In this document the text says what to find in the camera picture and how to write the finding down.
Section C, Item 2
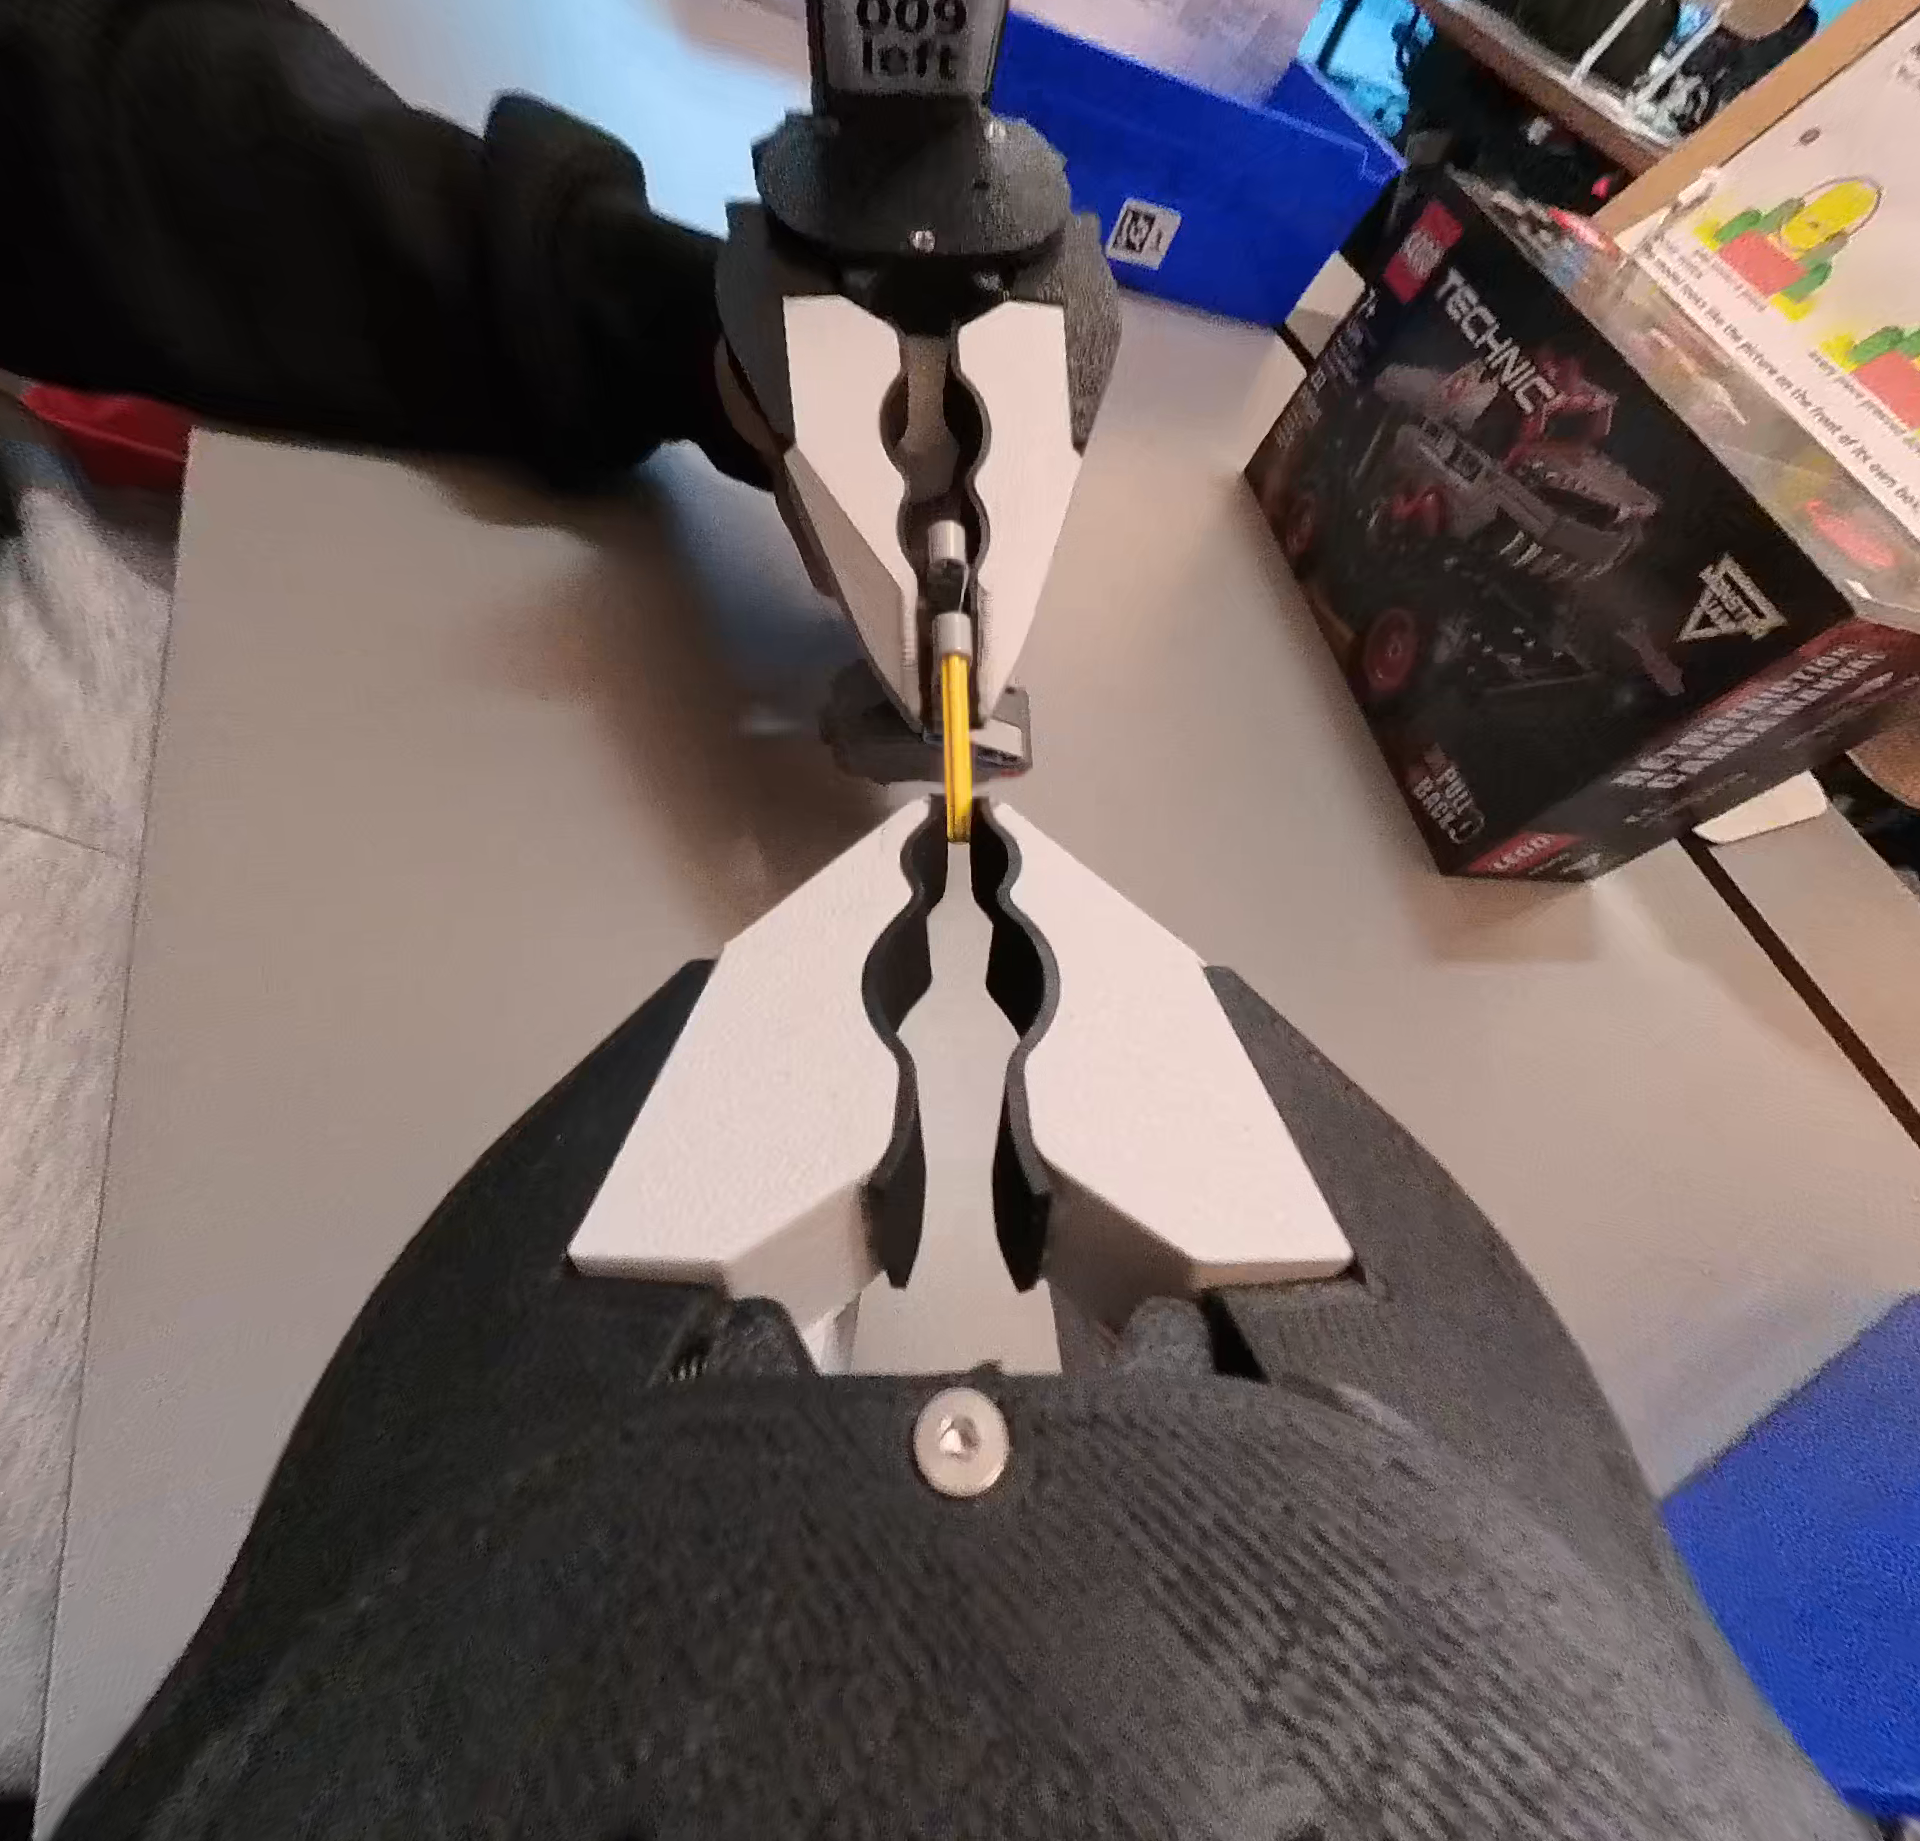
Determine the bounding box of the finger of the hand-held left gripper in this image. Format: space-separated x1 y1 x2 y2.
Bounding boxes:
781 294 939 740
952 299 1088 719

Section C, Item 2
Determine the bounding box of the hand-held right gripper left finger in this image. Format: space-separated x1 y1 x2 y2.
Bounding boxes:
567 800 939 1370

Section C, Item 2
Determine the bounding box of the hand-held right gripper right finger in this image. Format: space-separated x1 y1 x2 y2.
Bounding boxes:
981 800 1354 1370

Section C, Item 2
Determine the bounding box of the grey lego chassis assembly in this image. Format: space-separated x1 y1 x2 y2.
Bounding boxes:
818 511 1040 791

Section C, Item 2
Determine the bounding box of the yellow lego axle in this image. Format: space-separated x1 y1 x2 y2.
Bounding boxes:
939 646 979 841

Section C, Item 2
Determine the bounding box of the blue plastic storage bin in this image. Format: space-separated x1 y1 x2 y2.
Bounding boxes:
1656 1291 1920 1826
990 2 1407 330

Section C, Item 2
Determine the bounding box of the person's left forearm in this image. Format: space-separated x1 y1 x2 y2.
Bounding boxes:
0 0 769 495

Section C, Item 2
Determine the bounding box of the black lego set box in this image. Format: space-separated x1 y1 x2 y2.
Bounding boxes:
1243 165 1920 882

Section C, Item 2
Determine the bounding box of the clear acrylic picture stand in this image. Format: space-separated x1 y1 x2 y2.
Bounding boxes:
1573 0 1729 123

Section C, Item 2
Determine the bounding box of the printed instruction sheet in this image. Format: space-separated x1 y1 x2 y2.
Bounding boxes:
1608 32 1920 553

